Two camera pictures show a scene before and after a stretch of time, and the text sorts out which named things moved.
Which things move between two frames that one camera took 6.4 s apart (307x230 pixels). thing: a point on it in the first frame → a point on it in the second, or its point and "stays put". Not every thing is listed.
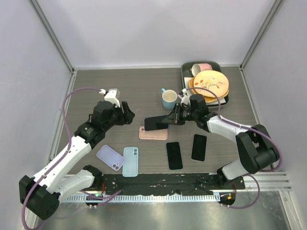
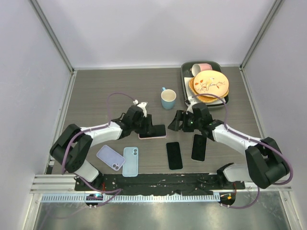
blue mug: (169, 97) stays put
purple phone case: (113, 159) stays put
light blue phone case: (130, 167) stays put
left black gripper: (126, 118) → (147, 124)
